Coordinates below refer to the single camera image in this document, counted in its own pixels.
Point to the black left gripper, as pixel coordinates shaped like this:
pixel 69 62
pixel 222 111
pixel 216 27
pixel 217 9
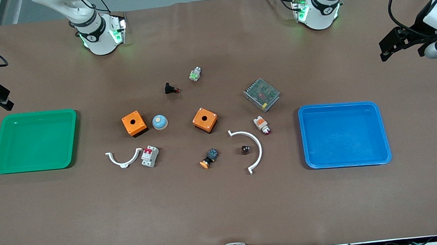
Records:
pixel 416 31

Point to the orange white red indicator light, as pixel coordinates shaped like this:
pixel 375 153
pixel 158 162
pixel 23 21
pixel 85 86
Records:
pixel 261 124

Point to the green white switch module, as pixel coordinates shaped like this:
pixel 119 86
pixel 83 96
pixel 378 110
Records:
pixel 195 74

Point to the blue dome push button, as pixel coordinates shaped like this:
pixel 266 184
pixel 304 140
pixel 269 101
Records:
pixel 160 122

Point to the white red circuit breaker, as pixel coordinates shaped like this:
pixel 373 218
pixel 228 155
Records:
pixel 149 156

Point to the orange black push button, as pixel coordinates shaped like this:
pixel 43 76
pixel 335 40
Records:
pixel 209 158

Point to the metal mesh power supply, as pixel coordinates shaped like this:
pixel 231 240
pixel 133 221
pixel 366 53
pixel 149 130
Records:
pixel 262 94

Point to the large white curved bracket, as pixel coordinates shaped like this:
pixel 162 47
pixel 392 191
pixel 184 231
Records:
pixel 258 144

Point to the blue plastic tray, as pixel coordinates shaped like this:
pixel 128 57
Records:
pixel 343 135

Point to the black red indicator lamp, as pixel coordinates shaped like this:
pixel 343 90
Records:
pixel 170 88

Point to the orange button box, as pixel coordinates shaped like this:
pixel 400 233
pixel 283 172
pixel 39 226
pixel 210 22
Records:
pixel 205 120
pixel 134 123

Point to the small white curved bracket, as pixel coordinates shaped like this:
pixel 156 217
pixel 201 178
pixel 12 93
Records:
pixel 124 162

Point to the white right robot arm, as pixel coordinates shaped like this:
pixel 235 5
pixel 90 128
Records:
pixel 97 33

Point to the green plastic tray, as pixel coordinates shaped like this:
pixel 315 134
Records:
pixel 33 142

